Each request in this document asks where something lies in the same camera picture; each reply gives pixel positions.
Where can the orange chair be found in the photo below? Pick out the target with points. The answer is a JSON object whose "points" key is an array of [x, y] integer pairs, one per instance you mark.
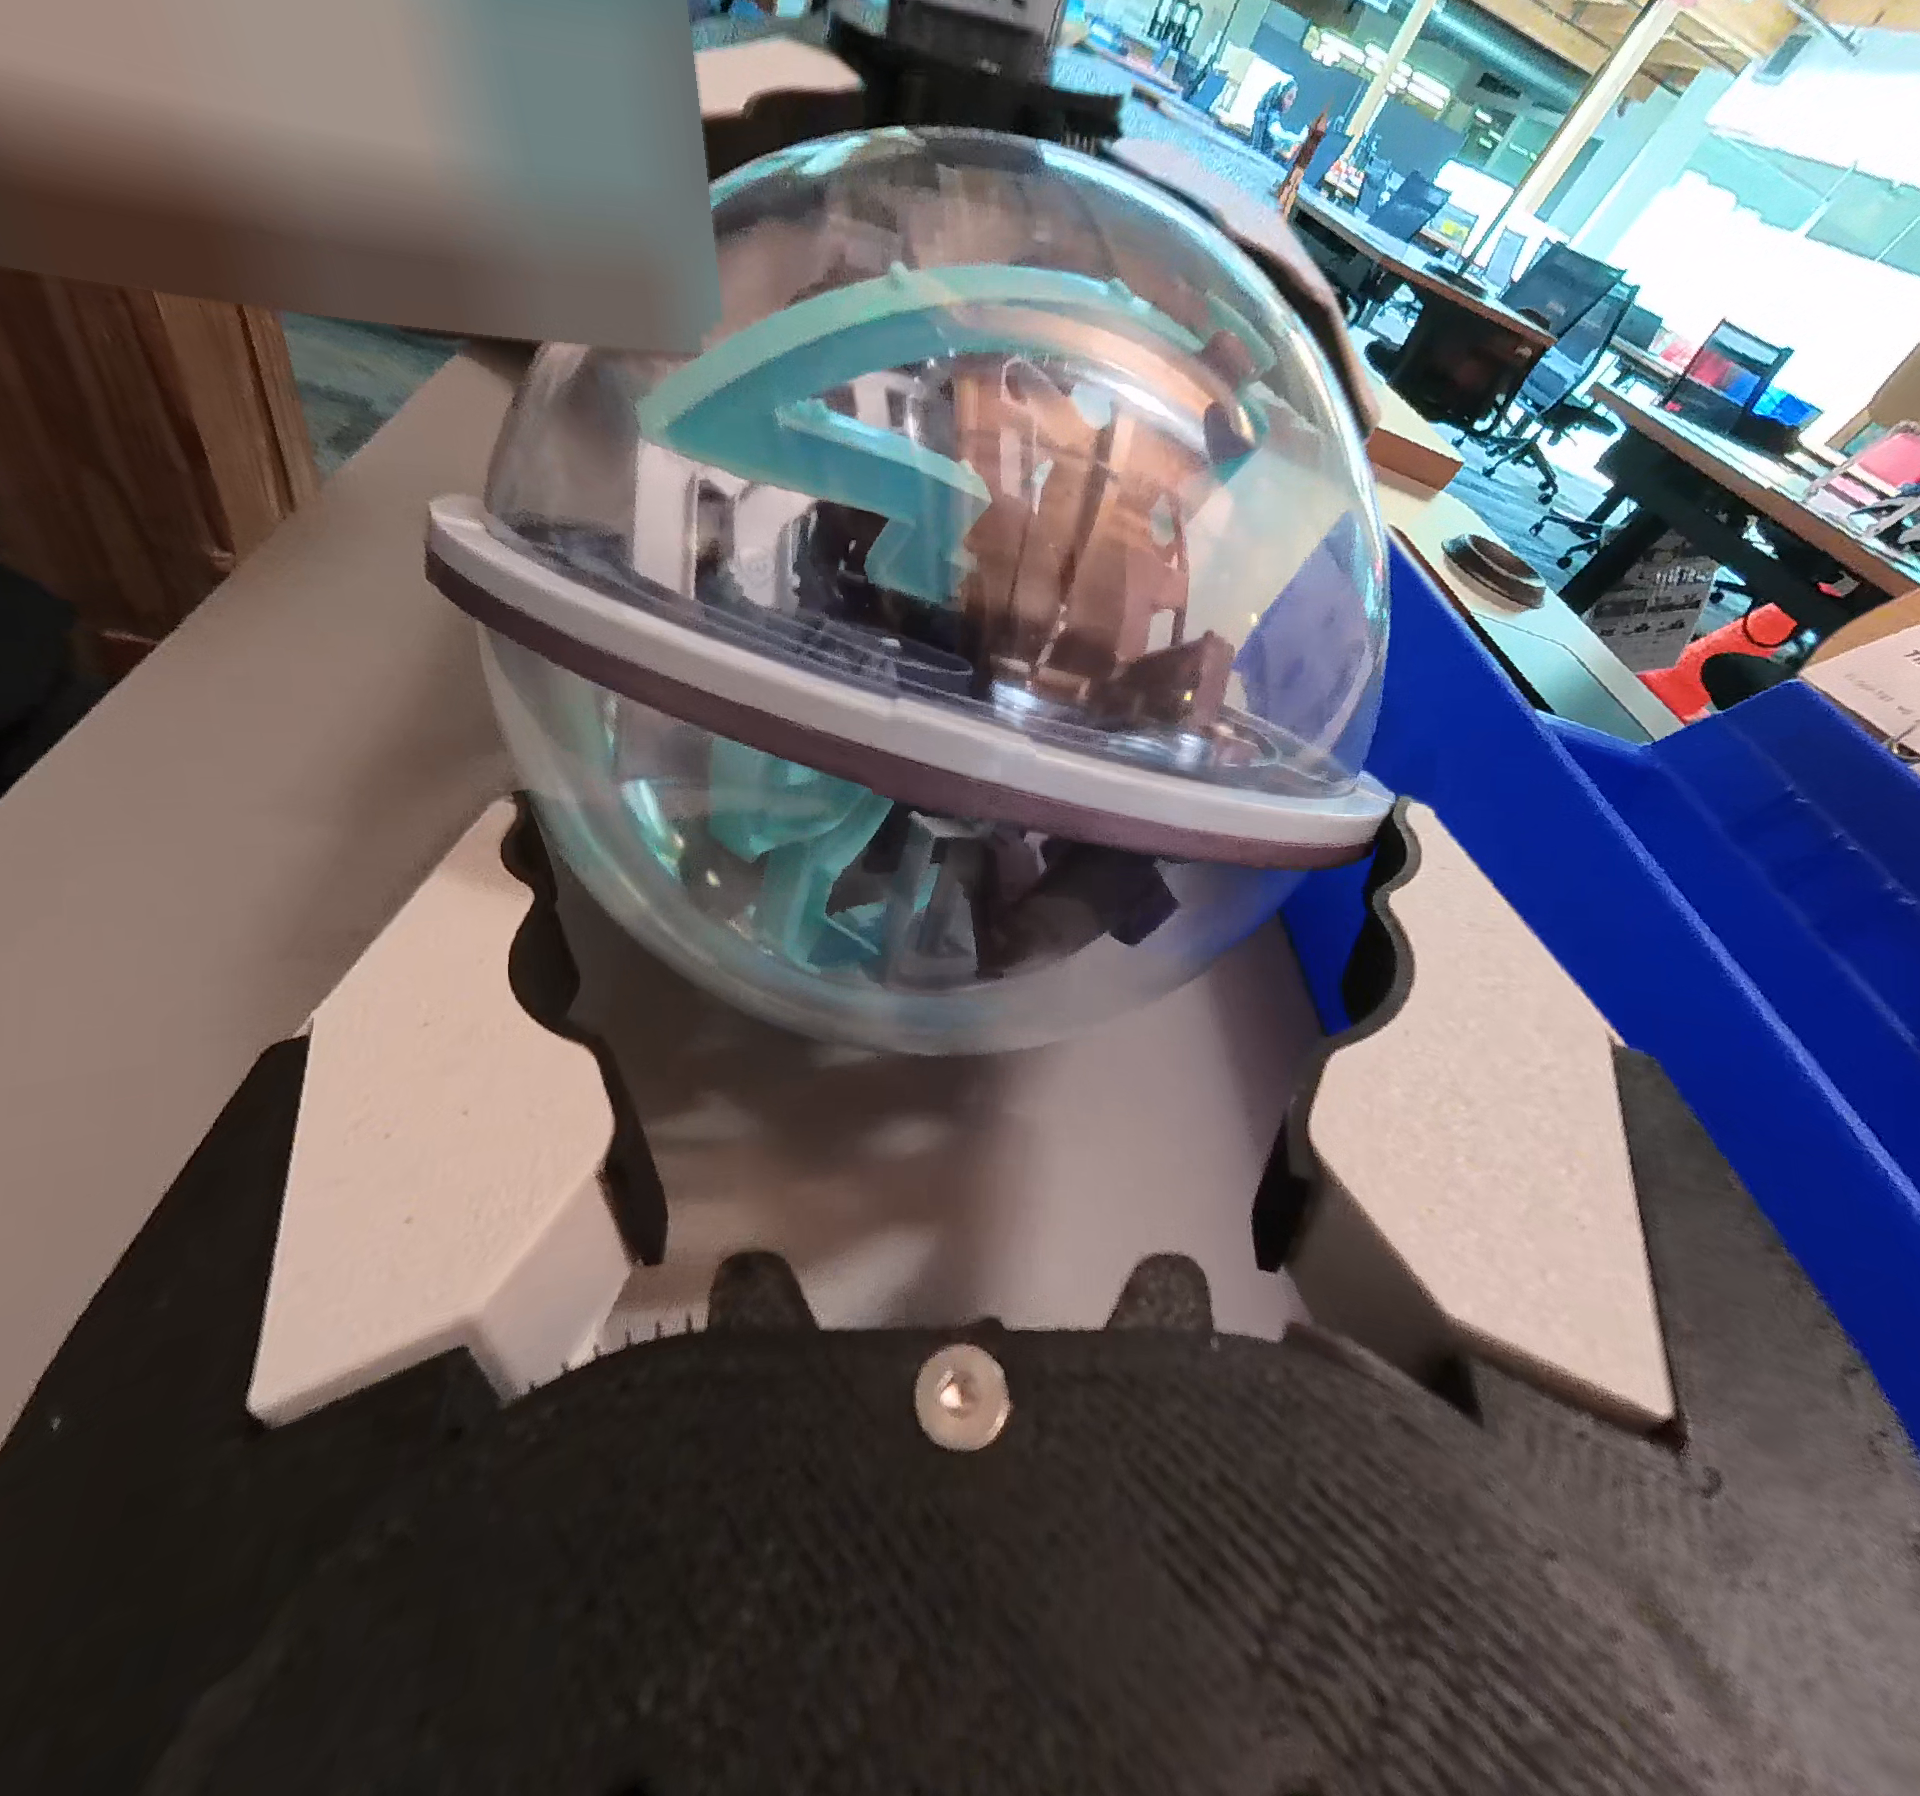
{"points": [[1713, 660]]}

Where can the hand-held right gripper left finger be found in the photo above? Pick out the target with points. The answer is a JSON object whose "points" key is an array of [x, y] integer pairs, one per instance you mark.
{"points": [[436, 1164]]}

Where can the wooden cabinet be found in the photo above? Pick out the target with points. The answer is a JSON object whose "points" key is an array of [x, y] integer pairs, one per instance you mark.
{"points": [[147, 462]]}

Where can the instruction sheet on board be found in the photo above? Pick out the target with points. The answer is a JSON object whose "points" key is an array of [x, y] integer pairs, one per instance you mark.
{"points": [[1835, 643]]}

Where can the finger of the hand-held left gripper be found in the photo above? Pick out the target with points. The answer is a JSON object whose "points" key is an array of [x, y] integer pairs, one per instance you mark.
{"points": [[776, 98], [1276, 249]]}

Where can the black mesh office chair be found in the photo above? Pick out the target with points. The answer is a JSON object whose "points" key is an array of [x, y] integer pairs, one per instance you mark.
{"points": [[1724, 375], [1566, 310]]}

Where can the black desk grommet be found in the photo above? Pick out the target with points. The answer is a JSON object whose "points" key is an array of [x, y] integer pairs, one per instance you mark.
{"points": [[1494, 569]]}

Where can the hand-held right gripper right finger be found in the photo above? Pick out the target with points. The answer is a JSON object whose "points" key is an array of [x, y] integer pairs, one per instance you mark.
{"points": [[1499, 1182]]}

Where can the red acrylic frame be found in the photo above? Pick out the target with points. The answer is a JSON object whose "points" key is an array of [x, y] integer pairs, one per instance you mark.
{"points": [[1873, 477]]}

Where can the clear plastic maze ball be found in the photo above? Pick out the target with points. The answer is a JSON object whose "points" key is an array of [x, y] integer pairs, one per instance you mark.
{"points": [[935, 593]]}

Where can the long wooden desk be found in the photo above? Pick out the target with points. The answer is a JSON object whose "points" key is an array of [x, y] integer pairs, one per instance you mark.
{"points": [[1774, 494]]}

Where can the blue plastic bin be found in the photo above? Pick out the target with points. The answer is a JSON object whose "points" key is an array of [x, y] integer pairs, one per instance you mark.
{"points": [[1679, 896]]}

